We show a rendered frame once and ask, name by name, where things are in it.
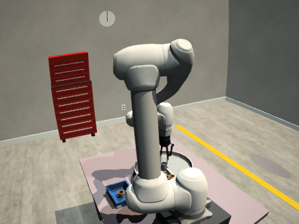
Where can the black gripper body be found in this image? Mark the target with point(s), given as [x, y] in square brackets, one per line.
[164, 139]

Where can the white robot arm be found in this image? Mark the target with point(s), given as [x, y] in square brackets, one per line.
[141, 67]

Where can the blue crate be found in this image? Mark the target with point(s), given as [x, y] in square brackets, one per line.
[113, 189]

